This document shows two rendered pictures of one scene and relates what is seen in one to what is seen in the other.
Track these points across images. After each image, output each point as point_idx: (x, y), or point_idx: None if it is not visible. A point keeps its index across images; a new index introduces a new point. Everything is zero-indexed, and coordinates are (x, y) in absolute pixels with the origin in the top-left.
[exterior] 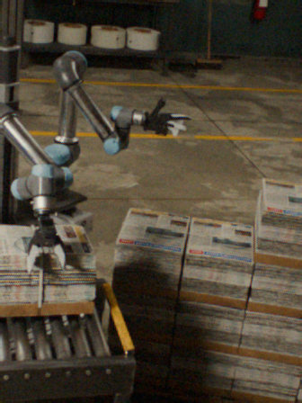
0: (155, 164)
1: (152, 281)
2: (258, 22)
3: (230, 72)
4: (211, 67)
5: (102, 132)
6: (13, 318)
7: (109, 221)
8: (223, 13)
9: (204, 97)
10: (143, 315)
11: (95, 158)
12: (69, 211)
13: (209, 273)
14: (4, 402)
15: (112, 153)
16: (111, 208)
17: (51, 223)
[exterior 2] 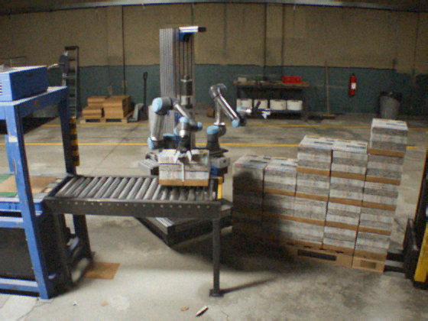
0: (290, 156)
1: (250, 183)
2: (352, 96)
3: (338, 120)
4: (329, 118)
5: (231, 117)
6: (173, 188)
7: None
8: (335, 92)
9: (322, 130)
10: (248, 200)
11: (261, 154)
12: (219, 157)
13: (277, 178)
14: (187, 242)
15: (235, 126)
16: None
17: (185, 141)
